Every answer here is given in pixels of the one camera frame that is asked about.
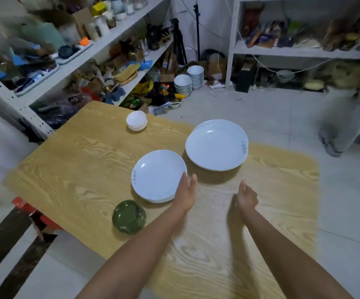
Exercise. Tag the red plastic stool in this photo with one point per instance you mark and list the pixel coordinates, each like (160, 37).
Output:
(39, 216)

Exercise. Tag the black light stand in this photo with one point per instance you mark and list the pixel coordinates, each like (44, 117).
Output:
(196, 31)

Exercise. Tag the stack of small white bowls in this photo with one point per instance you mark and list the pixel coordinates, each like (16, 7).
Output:
(136, 119)

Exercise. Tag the brown cardboard box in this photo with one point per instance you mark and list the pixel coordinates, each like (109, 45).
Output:
(82, 21)

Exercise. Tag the person's right hand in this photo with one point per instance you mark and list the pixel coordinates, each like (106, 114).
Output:
(245, 200)

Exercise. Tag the white bowl on shelf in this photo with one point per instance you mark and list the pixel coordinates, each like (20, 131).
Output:
(285, 76)

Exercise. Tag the person's right thumb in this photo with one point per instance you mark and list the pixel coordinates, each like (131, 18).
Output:
(242, 186)

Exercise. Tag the stack of large white plates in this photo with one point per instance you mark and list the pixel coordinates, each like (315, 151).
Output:
(215, 144)

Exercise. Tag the dark purple plastic bag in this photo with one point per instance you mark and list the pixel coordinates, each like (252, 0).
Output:
(63, 108)

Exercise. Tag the white metal shelf rack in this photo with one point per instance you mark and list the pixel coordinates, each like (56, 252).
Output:
(14, 99)

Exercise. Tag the white plastic jar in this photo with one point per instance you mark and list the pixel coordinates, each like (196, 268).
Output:
(102, 25)

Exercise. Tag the black box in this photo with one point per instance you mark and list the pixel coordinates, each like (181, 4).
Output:
(244, 81)

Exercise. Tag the tall stack of white bowls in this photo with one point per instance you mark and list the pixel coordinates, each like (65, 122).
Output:
(195, 74)

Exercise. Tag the person's right forearm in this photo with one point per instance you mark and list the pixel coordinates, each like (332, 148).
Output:
(285, 261)

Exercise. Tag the person's left hand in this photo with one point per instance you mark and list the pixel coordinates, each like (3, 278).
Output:
(184, 196)

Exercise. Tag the white wooden shelf unit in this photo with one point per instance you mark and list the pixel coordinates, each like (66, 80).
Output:
(301, 52)

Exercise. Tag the white tray with dark items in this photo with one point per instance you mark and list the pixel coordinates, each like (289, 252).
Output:
(38, 79)

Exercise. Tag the orange plastic cup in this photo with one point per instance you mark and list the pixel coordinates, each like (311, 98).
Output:
(84, 41)

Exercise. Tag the black camera tripod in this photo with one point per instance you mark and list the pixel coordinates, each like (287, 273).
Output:
(177, 40)

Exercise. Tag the person's left forearm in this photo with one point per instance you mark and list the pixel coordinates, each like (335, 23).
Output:
(142, 255)

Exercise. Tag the blue cloth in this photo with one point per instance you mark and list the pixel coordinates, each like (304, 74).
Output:
(114, 95)

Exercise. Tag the white tray with black bowl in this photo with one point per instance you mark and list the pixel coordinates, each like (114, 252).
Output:
(72, 54)

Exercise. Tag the yellow plastic bag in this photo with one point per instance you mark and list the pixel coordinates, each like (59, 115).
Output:
(145, 87)

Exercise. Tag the stack of grey plates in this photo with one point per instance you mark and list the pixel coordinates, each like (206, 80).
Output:
(155, 75)

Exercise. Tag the person's left thumb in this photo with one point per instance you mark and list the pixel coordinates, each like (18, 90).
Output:
(193, 183)

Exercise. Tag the colourful puzzle cube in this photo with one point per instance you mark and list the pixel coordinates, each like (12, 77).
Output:
(164, 89)

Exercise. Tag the yellow folded cloth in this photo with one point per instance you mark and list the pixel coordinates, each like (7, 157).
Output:
(127, 73)

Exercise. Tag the stack of small white plates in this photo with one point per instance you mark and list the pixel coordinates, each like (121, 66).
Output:
(156, 175)

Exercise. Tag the short stack of white bowls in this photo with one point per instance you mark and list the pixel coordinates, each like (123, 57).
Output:
(183, 84)

